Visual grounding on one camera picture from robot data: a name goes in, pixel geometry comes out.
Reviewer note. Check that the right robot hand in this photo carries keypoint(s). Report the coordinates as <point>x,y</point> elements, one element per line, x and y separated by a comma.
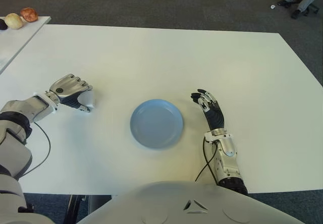
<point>215,115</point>

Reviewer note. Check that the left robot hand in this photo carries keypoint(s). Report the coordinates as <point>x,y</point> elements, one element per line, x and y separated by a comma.
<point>66,87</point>

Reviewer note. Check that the white charger block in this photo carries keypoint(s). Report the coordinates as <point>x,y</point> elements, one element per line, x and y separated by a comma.
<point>87,99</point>

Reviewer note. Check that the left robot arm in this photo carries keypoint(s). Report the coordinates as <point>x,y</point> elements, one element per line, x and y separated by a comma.
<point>22,108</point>

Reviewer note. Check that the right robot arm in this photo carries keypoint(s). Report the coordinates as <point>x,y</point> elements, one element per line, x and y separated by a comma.
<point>228,156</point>

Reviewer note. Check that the blue round plate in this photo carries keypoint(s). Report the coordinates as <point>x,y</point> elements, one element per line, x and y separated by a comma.
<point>156,124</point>

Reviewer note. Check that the white side table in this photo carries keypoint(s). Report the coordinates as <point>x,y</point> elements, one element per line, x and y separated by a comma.
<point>15,42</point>

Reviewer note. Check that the reddish brown bread roll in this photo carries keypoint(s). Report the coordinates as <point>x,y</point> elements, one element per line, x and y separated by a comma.
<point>29,14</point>

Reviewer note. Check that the cream round bun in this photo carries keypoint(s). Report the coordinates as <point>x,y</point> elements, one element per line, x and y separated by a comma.
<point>13,21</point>

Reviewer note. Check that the black round object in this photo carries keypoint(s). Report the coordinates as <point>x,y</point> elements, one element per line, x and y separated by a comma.
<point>3,24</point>

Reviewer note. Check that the grey robot torso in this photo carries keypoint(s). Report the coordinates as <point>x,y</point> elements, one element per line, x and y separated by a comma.
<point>164,203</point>

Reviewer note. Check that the black table leg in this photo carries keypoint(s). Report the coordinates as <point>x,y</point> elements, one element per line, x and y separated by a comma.
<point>73,206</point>

